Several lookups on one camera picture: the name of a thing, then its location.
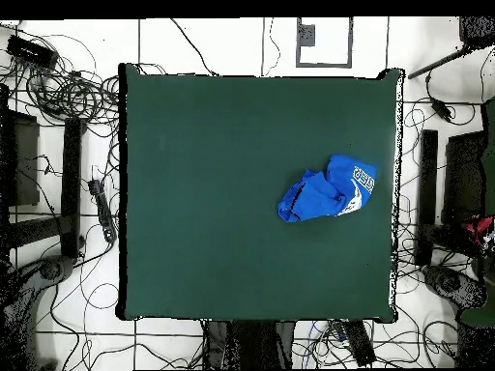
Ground blue printed t-shirt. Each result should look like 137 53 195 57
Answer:
277 153 378 224

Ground dark flat panel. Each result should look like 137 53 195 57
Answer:
442 130 486 233
0 109 41 208

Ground dark stand base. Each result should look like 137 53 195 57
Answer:
421 264 486 310
3 254 76 368

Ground green cloth of neighbouring table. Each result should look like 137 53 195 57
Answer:
459 98 495 329

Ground black upright bar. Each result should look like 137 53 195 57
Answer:
60 117 84 260
415 128 439 266

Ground black power adapter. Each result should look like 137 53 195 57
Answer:
430 98 454 122

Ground black power strip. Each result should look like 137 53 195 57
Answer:
341 320 377 367
87 178 118 243

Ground black tripod stand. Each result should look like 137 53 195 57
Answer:
407 15 495 80

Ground dark green table cloth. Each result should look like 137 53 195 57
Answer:
117 62 405 324

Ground black electronics box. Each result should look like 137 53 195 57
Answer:
6 34 60 71

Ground grey square floor frame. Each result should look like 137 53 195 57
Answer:
296 16 354 70

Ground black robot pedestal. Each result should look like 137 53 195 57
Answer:
202 319 297 370

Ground tangled black cables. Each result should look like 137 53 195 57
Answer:
0 30 121 128

